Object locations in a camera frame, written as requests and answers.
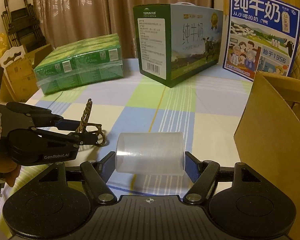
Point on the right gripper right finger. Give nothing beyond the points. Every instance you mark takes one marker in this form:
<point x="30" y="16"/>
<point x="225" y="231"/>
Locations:
<point x="203" y="174"/>

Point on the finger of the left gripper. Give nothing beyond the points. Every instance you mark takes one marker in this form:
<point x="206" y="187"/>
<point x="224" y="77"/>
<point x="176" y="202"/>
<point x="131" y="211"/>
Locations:
<point x="72" y="137"/>
<point x="43" y="117"/>

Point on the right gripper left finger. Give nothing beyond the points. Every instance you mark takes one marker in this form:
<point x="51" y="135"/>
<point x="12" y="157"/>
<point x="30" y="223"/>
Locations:
<point x="95" y="177"/>

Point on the person's left hand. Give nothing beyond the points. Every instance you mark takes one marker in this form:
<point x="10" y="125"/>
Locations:
<point x="10" y="169"/>

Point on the brown cardboard boxes on floor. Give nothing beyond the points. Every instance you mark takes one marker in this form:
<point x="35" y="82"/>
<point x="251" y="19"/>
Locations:
<point x="19" y="70"/>

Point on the checkered tablecloth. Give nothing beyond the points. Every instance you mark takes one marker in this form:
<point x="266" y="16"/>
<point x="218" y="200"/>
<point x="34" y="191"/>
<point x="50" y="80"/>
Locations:
<point x="205" y="108"/>

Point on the green shrink-wrapped drink pack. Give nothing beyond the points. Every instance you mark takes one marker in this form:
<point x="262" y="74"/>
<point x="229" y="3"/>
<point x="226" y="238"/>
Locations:
<point x="80" y="63"/>

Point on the open brown cardboard box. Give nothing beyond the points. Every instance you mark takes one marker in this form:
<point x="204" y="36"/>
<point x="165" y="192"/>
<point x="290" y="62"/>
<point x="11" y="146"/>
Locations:
<point x="268" y="135"/>

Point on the black folding hand cart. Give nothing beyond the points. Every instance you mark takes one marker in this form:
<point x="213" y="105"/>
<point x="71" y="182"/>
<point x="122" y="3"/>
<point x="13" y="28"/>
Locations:
<point x="23" y="27"/>

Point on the brown curtain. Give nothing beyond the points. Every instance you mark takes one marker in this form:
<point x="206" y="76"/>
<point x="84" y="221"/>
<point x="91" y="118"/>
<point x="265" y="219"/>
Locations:
<point x="67" y="21"/>

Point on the green white milk carton box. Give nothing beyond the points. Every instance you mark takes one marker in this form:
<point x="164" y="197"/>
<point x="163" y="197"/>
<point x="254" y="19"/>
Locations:
<point x="176" y="41"/>

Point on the blue milk carton box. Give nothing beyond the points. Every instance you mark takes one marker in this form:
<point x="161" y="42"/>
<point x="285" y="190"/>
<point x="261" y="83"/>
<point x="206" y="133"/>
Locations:
<point x="262" y="37"/>

